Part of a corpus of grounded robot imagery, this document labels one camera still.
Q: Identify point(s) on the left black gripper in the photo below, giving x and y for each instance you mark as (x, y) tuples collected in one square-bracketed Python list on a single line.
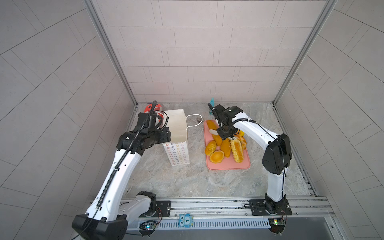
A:
[(164, 135)]

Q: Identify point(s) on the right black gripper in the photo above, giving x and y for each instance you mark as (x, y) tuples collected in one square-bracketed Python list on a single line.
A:
[(233, 131)]

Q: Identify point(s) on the white food tongs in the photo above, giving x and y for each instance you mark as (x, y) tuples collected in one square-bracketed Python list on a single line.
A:
[(215, 133)]

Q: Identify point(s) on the lumpy yellow long bread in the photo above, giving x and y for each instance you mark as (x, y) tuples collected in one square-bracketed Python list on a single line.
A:
[(237, 150)]

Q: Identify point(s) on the white paper bag with print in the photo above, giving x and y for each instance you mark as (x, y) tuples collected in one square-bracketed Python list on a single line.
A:
[(177, 148)]

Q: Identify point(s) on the long yellow baguette bread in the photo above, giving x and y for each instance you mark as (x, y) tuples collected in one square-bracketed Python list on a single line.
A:
[(212, 125)]

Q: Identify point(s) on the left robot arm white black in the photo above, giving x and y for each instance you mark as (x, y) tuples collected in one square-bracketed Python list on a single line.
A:
[(102, 220)]

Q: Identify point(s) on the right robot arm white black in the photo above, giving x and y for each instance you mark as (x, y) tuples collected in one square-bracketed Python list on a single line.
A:
[(276, 159)]

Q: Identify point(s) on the oval brown bread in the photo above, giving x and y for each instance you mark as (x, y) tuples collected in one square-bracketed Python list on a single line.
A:
[(226, 148)]

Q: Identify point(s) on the braided orange pretzel bread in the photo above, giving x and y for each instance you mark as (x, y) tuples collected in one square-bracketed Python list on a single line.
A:
[(243, 142)]

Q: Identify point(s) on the small round golden bun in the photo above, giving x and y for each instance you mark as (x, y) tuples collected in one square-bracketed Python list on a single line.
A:
[(210, 148)]

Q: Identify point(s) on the flat round orange tart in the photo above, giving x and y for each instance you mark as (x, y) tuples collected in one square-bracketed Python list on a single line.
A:
[(217, 157)]

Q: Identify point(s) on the red shark plush toy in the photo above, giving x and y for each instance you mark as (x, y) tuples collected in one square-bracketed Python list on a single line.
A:
[(158, 110)]

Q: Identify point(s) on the teal small bottle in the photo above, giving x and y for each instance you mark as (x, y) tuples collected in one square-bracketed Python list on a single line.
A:
[(212, 100)]

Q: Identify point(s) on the blue owl tag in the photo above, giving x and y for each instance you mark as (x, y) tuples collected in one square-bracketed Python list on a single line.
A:
[(185, 220)]

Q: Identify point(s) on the left circuit board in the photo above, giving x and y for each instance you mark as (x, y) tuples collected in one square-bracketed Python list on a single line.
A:
[(148, 226)]

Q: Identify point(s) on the circuit board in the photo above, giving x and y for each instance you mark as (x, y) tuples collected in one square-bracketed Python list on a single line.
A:
[(148, 226), (277, 225)]

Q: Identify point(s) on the right circuit board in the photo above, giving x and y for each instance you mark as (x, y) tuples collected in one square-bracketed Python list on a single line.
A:
[(277, 225)]

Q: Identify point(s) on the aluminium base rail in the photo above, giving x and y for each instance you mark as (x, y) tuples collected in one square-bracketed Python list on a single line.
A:
[(230, 213)]

